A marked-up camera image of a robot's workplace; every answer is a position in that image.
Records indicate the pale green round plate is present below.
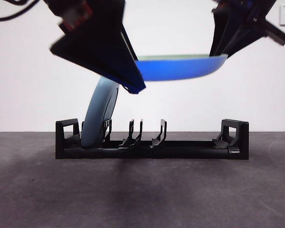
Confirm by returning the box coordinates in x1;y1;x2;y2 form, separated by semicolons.
135;53;229;83

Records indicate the blue round plate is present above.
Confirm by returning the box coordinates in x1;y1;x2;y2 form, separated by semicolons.
81;77;121;148

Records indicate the black plastic plate rack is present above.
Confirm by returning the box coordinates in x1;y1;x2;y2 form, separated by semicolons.
55;118;250;160

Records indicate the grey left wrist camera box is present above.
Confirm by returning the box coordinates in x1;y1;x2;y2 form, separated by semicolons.
58;1;94;33

